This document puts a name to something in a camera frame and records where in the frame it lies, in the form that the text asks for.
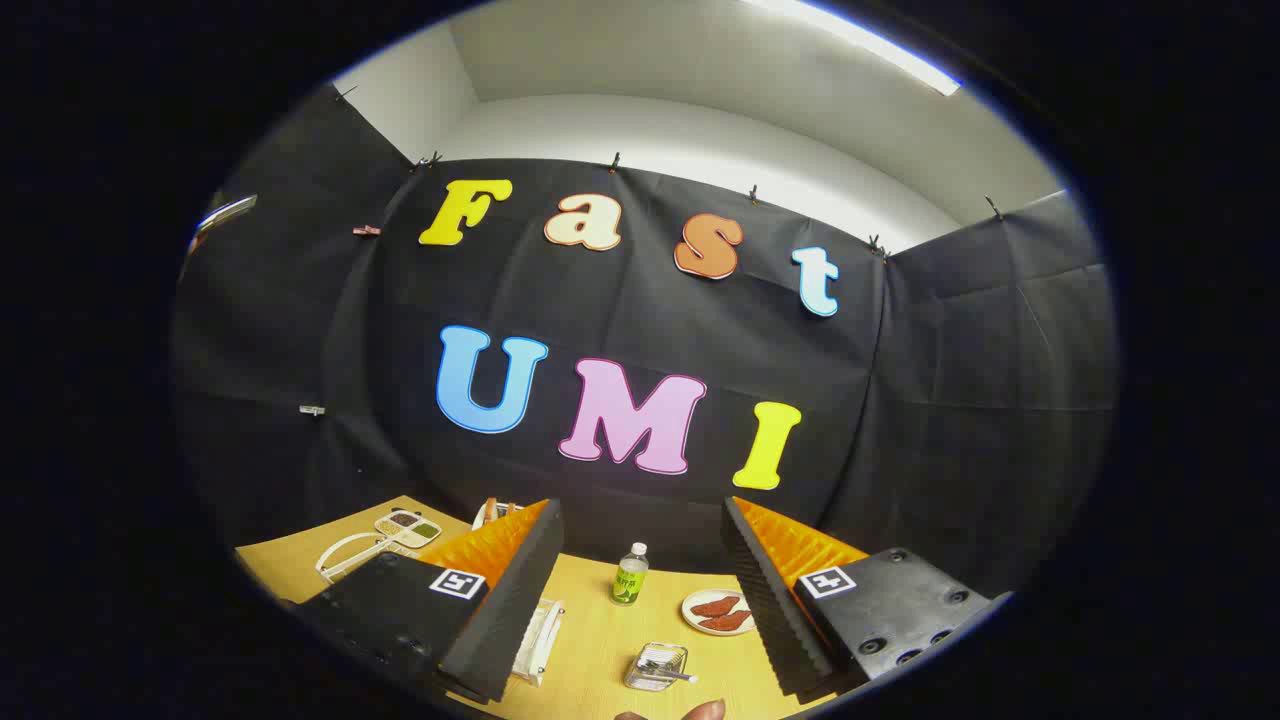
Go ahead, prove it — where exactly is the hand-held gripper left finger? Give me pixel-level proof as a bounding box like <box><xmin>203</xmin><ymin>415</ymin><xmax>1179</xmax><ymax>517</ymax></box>
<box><xmin>290</xmin><ymin>498</ymin><xmax>566</xmax><ymax>706</ymax></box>

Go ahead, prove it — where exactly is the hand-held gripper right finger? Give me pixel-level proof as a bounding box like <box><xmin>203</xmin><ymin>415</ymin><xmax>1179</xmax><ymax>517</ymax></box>
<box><xmin>720</xmin><ymin>496</ymin><xmax>1016</xmax><ymax>701</ymax></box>

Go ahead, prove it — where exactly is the white wire dish rack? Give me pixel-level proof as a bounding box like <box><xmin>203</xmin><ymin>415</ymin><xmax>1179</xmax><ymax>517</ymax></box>
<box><xmin>316</xmin><ymin>533</ymin><xmax>563</xmax><ymax>688</ymax></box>

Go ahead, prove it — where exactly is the silver wire basket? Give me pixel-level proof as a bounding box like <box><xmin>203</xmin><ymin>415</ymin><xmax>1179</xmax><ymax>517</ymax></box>
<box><xmin>624</xmin><ymin>642</ymin><xmax>691</xmax><ymax>693</ymax></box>

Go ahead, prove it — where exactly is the small white plate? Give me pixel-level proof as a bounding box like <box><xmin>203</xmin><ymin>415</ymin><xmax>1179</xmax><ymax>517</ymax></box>
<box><xmin>681</xmin><ymin>588</ymin><xmax>756</xmax><ymax>637</ymax></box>

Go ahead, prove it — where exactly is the green label drink bottle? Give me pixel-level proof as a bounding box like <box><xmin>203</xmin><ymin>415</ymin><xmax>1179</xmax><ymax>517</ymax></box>
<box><xmin>611</xmin><ymin>542</ymin><xmax>651</xmax><ymax>607</ymax></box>

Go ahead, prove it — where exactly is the white sectioned spice tray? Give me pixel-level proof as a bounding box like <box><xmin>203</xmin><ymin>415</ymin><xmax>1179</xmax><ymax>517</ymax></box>
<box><xmin>374</xmin><ymin>509</ymin><xmax>442</xmax><ymax>550</ymax></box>

